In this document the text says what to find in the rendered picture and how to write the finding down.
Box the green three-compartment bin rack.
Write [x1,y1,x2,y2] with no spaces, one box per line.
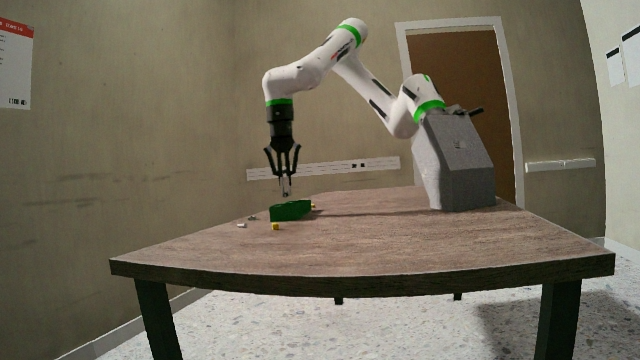
[269,200,312,222]

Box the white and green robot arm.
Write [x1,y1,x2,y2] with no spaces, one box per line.
[262,18,484,139]

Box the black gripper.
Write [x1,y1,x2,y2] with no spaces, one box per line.
[263,121,302,197]

